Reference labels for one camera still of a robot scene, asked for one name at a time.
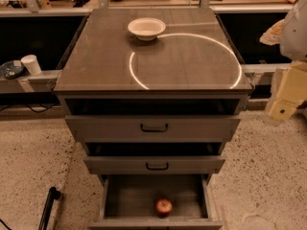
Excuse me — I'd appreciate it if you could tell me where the dark small plate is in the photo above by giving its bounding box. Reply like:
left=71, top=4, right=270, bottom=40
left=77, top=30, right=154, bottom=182
left=0, top=60, right=25, bottom=80

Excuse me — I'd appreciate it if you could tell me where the black bar on floor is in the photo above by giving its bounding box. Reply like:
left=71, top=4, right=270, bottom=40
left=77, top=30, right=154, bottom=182
left=38, top=187, right=61, bottom=230

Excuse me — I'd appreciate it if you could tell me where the white paper cup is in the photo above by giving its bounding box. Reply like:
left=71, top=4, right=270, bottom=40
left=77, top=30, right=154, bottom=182
left=21, top=55, right=41, bottom=76

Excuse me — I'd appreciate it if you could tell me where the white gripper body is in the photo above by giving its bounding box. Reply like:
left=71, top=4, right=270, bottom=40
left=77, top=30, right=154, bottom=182
left=275, top=61, right=307, bottom=104

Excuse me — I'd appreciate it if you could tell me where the bottom grey drawer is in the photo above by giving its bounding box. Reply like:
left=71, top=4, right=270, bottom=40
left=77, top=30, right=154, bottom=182
left=89, top=174, right=223, bottom=230

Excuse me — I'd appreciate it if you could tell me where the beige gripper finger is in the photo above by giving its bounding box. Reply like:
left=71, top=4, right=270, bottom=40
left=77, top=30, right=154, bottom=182
left=265, top=98, right=297, bottom=126

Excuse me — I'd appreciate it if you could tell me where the red apple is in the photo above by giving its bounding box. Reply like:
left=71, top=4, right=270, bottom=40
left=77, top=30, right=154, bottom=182
left=155, top=198, right=173, bottom=217

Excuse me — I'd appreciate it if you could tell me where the middle grey drawer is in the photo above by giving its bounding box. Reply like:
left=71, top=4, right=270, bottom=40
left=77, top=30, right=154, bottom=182
left=84, top=156, right=225, bottom=175

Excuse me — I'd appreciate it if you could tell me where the white paper bowl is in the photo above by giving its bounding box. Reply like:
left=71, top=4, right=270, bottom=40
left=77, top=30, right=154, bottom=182
left=128, top=17, right=166, bottom=41

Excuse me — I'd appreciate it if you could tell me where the grey drawer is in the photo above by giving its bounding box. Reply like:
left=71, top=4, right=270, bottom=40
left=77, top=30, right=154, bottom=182
left=84, top=156, right=225, bottom=175
left=89, top=174, right=223, bottom=230
left=65, top=115, right=240, bottom=143

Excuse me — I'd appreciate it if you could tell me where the top grey drawer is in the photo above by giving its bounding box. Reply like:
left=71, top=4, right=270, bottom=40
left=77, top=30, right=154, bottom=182
left=65, top=115, right=240, bottom=143

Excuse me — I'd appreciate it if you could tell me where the black floor cable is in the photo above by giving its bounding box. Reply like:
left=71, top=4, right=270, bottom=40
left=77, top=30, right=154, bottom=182
left=0, top=103, right=59, bottom=114

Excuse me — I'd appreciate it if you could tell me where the grey drawer cabinet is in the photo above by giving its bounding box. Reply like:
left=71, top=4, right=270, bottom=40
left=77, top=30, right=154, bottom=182
left=53, top=7, right=254, bottom=230

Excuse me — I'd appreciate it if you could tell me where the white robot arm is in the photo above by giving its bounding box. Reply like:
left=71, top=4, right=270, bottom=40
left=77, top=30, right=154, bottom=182
left=260, top=0, right=307, bottom=126

